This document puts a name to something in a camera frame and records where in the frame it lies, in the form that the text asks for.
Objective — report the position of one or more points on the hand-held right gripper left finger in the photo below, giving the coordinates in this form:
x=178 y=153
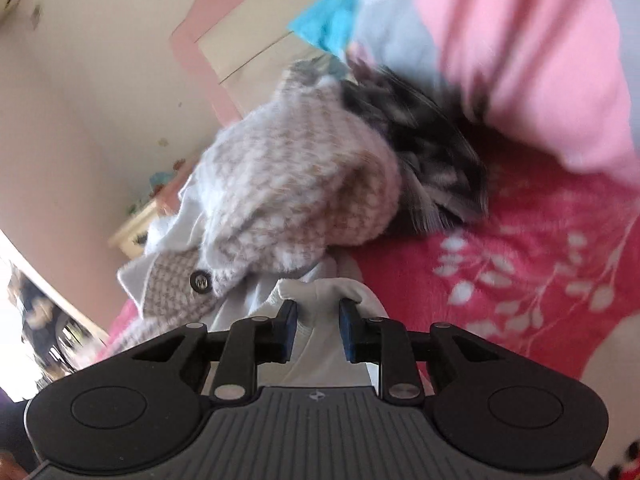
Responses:
x=286 y=335

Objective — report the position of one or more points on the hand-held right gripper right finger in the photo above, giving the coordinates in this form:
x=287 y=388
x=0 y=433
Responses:
x=350 y=335

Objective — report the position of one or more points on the white sweatshirt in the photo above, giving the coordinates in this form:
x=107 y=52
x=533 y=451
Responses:
x=320 y=310

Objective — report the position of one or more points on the beige houndstooth jacket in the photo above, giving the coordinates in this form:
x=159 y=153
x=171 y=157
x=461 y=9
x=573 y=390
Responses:
x=300 y=160

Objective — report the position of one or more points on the red floral blanket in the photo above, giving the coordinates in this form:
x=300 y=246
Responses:
x=525 y=310

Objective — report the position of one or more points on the cream bedside cabinet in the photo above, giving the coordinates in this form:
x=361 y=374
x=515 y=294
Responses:
x=135 y=230

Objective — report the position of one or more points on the black white plaid garment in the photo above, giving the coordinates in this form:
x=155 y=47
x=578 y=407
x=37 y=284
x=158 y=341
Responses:
x=425 y=150

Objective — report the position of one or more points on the bright window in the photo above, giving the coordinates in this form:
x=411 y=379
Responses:
x=30 y=320

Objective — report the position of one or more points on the pink cream headboard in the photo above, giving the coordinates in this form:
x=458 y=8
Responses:
x=240 y=45

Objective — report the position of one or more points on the turquoise cloth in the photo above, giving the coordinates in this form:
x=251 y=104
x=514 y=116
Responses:
x=327 y=15

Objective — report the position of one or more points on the pink grey quilt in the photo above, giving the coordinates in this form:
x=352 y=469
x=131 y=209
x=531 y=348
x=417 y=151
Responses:
x=525 y=35

